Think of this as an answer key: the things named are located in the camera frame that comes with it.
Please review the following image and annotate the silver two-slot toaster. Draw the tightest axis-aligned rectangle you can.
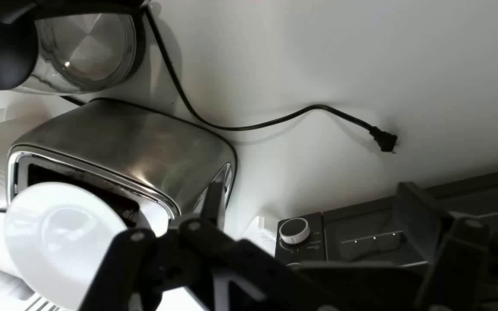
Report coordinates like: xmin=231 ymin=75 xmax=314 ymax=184
xmin=6 ymin=97 xmax=239 ymax=236

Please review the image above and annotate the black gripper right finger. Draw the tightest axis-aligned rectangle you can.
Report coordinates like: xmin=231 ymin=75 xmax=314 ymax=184
xmin=395 ymin=180 xmax=498 ymax=311

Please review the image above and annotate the glass kettle with black lid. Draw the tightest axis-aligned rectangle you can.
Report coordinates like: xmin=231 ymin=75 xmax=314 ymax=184
xmin=0 ymin=0 xmax=149 ymax=96

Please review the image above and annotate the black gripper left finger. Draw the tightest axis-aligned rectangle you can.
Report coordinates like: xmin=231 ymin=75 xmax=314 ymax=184
xmin=82 ymin=179 xmax=298 ymax=311

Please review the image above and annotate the black toaster oven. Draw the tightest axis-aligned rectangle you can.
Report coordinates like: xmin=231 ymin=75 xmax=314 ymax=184
xmin=274 ymin=165 xmax=498 ymax=275

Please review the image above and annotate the black toaster power cord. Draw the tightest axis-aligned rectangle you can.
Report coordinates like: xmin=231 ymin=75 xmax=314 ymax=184
xmin=144 ymin=6 xmax=402 ymax=156

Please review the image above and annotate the white round plate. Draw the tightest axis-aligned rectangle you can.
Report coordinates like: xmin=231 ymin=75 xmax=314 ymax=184
xmin=4 ymin=180 xmax=132 ymax=311

